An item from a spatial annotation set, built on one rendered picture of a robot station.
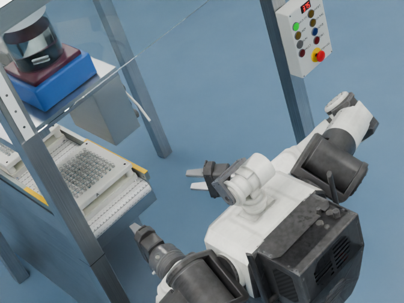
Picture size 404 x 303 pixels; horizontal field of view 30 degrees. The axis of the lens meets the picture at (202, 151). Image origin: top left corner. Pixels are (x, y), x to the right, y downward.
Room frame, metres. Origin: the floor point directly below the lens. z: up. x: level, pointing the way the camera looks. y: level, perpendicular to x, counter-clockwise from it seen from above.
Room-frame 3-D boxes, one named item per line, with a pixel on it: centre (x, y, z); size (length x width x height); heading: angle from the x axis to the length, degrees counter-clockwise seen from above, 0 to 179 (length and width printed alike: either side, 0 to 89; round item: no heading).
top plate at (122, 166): (1.96, 0.40, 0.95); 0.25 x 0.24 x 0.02; 32
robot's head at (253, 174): (1.22, -0.07, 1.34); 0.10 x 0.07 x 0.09; 122
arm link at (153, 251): (1.42, 0.20, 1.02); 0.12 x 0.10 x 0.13; 24
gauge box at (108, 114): (1.97, 0.25, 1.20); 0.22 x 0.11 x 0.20; 32
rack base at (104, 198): (1.96, 0.39, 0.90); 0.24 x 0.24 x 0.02; 32
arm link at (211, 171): (1.60, -0.05, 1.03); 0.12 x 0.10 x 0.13; 64
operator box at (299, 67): (2.18, -0.47, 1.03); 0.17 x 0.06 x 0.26; 122
